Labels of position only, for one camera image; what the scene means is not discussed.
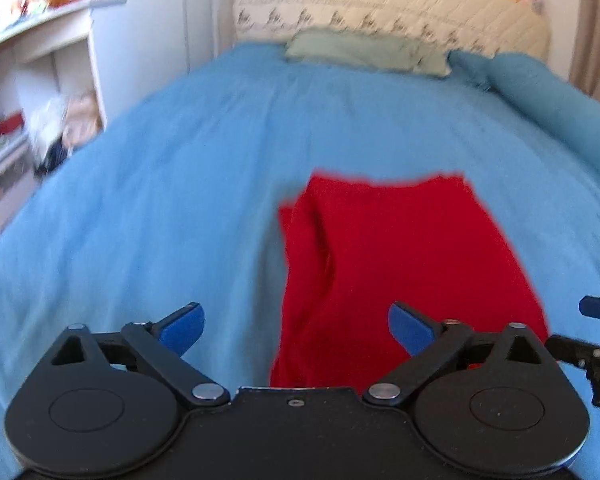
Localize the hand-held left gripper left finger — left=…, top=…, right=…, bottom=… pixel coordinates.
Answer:
left=44, top=302, right=231, bottom=408

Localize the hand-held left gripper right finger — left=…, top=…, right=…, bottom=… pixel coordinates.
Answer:
left=362, top=301, right=556, bottom=406

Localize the red sweater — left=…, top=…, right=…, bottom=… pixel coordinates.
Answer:
left=269, top=170, right=551, bottom=397

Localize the bed with blue sheet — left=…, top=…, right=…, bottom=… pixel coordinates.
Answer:
left=0, top=42, right=600, bottom=480

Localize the blue folded duvet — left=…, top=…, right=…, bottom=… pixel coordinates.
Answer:
left=447, top=50, right=600, bottom=196

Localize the beige cloth bundle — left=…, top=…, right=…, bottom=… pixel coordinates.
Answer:
left=65, top=92, right=102, bottom=147

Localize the white plastic bag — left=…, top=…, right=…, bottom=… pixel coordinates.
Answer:
left=27, top=96, right=69, bottom=172

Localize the red box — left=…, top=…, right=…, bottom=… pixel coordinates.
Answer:
left=0, top=112, right=26, bottom=137

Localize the green pillow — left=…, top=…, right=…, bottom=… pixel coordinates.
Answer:
left=285, top=29, right=452, bottom=79

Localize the white wardrobe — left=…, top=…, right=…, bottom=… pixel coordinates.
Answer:
left=92, top=0, right=217, bottom=133

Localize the white shelf unit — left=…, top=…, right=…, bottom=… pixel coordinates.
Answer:
left=0, top=0, right=131, bottom=253

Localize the cream quilted headboard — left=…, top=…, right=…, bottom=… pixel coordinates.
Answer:
left=232, top=0, right=552, bottom=61

